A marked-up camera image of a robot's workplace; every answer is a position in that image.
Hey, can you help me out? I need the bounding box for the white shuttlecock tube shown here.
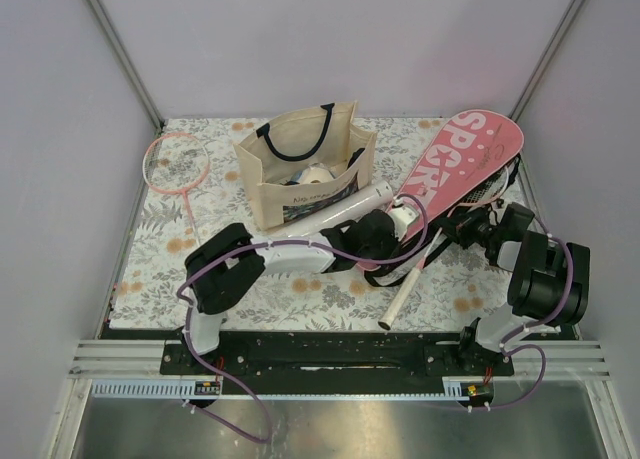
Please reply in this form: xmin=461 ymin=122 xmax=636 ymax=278
xmin=282 ymin=181 xmax=393 ymax=237

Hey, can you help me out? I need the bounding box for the floral table mat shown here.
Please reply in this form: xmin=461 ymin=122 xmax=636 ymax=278
xmin=109 ymin=118 xmax=511 ymax=332

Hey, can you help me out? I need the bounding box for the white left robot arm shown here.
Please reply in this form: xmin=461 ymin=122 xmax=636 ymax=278
xmin=181 ymin=209 xmax=407 ymax=374

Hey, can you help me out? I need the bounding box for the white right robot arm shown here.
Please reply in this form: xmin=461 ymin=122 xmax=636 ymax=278
xmin=443 ymin=204 xmax=590 ymax=375

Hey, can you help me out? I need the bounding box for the pink racket cover bag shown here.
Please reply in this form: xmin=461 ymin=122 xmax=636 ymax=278
xmin=398 ymin=109 xmax=524 ymax=226

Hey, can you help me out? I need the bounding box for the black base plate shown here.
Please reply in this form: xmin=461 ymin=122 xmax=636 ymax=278
xmin=159 ymin=328 xmax=514 ymax=398

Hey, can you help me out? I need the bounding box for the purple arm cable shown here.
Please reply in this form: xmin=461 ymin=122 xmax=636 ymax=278
xmin=178 ymin=193 xmax=429 ymax=340
xmin=469 ymin=218 xmax=576 ymax=411

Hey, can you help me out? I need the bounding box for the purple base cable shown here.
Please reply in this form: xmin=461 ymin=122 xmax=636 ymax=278
xmin=189 ymin=348 xmax=274 ymax=443

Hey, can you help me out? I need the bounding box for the beige canvas tote bag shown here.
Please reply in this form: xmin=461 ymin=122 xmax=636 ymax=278
xmin=234 ymin=102 xmax=377 ymax=230

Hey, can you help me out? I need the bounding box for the white tape roll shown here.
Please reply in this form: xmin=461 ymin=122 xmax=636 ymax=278
xmin=298 ymin=164 xmax=335 ymax=184

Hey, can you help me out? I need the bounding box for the white slotted cable duct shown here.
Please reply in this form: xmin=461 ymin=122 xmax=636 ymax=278
xmin=91 ymin=379 xmax=222 ymax=400

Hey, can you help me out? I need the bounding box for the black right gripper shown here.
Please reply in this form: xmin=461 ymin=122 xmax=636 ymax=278
xmin=432 ymin=205 xmax=502 ymax=250

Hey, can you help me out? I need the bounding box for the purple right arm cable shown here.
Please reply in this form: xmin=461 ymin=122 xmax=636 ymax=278
xmin=469 ymin=218 xmax=576 ymax=411

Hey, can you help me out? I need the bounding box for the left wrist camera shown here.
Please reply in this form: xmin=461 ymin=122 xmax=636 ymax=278
xmin=387 ymin=204 xmax=421 ymax=240

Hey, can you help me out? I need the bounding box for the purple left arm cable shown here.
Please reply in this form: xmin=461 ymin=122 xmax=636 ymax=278
xmin=178 ymin=193 xmax=429 ymax=340

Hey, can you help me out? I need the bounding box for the pink badminton racket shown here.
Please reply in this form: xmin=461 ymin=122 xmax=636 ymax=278
xmin=378 ymin=154 xmax=521 ymax=331
xmin=142 ymin=132 xmax=211 ymax=246

